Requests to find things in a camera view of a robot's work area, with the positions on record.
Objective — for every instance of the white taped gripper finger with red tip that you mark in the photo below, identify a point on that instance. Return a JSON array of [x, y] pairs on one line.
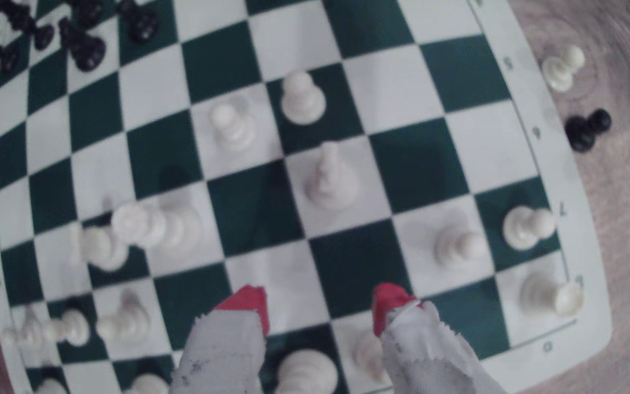
[[424, 350], [222, 355]]

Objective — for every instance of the green and white chess mat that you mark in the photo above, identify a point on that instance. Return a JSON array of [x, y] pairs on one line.
[[413, 164]]

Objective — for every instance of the white bishop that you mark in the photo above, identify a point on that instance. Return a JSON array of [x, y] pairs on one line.
[[368, 355], [148, 386]]

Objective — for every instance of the white king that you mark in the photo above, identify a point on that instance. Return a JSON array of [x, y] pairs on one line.
[[307, 375]]

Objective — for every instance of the white rook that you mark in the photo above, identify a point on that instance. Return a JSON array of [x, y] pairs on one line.
[[550, 295]]

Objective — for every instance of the white queen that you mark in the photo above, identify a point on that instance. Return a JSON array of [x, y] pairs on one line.
[[134, 224]]

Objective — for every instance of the black pawn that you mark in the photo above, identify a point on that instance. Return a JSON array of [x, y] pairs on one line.
[[6, 57], [580, 134], [41, 37], [89, 11], [143, 24]]

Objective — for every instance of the black knight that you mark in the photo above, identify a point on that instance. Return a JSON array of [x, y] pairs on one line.
[[88, 52]]

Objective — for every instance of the black rook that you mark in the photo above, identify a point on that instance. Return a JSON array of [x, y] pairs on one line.
[[19, 17]]

